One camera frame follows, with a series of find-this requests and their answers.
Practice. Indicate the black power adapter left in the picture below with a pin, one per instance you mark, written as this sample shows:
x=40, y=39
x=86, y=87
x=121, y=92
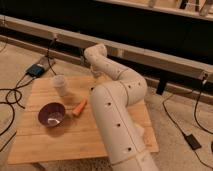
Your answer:
x=35, y=71

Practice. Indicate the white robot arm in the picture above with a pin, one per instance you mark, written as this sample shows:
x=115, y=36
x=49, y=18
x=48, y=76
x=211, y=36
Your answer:
x=125, y=146

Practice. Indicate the wooden table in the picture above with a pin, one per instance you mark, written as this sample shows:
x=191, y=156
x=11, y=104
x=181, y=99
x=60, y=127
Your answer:
x=74, y=138

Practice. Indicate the dark purple bowl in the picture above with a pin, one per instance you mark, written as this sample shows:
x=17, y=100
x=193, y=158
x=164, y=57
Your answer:
x=52, y=114

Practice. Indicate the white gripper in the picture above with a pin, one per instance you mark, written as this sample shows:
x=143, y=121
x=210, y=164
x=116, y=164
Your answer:
x=96, y=73

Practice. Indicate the clear plastic cup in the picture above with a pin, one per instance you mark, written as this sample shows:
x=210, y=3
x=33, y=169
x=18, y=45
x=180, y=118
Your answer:
x=59, y=83

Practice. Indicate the orange carrot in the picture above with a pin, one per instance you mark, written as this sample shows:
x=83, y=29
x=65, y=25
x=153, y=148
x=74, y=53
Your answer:
x=78, y=109

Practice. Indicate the black power adapter right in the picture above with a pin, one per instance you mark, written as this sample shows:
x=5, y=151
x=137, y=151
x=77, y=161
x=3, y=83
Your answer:
x=192, y=142

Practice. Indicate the black power adapter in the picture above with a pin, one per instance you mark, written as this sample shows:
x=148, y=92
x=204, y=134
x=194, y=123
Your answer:
x=35, y=71
x=192, y=142

